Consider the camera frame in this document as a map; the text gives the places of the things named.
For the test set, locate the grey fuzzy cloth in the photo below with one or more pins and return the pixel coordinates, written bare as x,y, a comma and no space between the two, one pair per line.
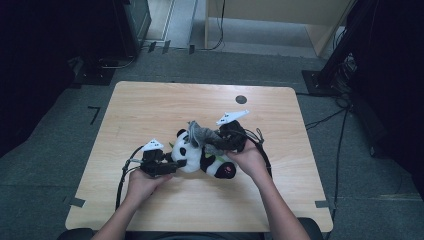
200,135

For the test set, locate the black angled tape mark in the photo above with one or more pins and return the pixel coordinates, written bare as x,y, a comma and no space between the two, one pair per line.
95,115

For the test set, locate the black chair armrest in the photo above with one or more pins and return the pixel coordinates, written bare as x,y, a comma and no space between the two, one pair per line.
75,234
311,230

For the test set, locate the person's left hand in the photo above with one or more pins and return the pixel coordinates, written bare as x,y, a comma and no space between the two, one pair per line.
145,186

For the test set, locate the person's right hand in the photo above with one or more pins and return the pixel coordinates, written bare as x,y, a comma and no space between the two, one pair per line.
248,161

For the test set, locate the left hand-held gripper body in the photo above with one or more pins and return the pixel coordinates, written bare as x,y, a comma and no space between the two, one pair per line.
155,163

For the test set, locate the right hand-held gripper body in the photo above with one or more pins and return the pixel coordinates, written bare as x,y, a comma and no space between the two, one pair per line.
235,136

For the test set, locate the black metal stand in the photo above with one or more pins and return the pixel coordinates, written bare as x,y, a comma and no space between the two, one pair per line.
328,76

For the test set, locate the dark round table grommet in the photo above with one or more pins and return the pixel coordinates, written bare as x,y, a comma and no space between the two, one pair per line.
241,99

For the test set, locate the black stand base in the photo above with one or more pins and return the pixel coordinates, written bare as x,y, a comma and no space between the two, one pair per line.
95,75

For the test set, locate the person's dark clothing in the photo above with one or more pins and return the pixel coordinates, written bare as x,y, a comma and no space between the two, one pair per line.
200,236

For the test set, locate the panda plush toy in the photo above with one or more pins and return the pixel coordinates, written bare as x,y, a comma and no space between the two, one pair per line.
191,155

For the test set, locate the dark floor tape piece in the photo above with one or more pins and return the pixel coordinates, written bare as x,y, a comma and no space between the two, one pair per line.
191,49
166,46
152,46

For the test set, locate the black curtain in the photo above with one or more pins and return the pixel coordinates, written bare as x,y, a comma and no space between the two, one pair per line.
30,66
396,83

